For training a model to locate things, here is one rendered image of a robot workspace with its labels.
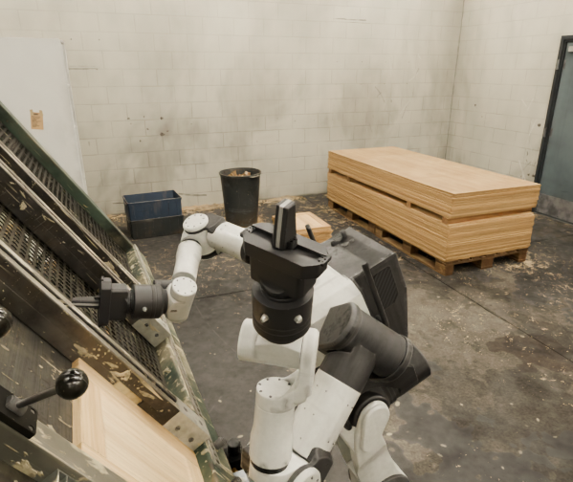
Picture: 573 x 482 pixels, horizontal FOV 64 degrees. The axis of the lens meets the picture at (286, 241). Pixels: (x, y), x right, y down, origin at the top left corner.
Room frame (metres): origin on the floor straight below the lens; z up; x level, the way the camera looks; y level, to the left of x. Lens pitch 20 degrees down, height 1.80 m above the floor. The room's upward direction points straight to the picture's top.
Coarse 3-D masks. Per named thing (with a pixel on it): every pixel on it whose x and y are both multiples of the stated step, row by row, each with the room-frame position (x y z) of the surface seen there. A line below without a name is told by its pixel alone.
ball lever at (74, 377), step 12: (72, 372) 0.47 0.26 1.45; (84, 372) 0.48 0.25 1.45; (60, 384) 0.45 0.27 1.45; (72, 384) 0.46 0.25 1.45; (84, 384) 0.46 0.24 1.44; (12, 396) 0.49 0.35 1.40; (36, 396) 0.48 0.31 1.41; (48, 396) 0.47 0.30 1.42; (60, 396) 0.45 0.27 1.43; (72, 396) 0.45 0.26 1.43; (12, 408) 0.48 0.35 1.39; (24, 408) 0.49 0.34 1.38
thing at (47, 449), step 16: (0, 432) 0.46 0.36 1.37; (16, 432) 0.46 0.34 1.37; (48, 432) 0.51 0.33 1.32; (0, 448) 0.46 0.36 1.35; (16, 448) 0.46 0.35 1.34; (32, 448) 0.47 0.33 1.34; (48, 448) 0.48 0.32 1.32; (64, 448) 0.51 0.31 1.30; (16, 464) 0.46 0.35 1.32; (32, 464) 0.47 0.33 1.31; (48, 464) 0.47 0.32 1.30; (64, 464) 0.48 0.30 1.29; (80, 464) 0.51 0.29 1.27; (96, 464) 0.53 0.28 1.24; (80, 480) 0.49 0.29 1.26; (96, 480) 0.50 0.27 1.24; (112, 480) 0.53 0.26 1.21
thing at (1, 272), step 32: (0, 256) 0.78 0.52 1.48; (0, 288) 0.78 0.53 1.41; (32, 288) 0.80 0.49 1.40; (32, 320) 0.79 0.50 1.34; (64, 320) 0.81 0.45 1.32; (64, 352) 0.81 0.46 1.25; (96, 352) 0.83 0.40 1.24; (128, 384) 0.86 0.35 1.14; (160, 384) 0.92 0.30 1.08; (160, 416) 0.88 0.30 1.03; (192, 416) 0.94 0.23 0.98; (192, 448) 0.91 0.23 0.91
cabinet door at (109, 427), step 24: (96, 384) 0.78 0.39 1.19; (96, 408) 0.70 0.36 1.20; (120, 408) 0.78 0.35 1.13; (96, 432) 0.64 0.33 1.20; (120, 432) 0.71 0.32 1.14; (144, 432) 0.79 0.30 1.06; (168, 432) 0.88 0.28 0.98; (96, 456) 0.58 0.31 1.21; (120, 456) 0.64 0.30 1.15; (144, 456) 0.71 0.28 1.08; (168, 456) 0.79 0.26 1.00; (192, 456) 0.88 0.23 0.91; (144, 480) 0.64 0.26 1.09; (168, 480) 0.70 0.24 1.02; (192, 480) 0.78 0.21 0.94
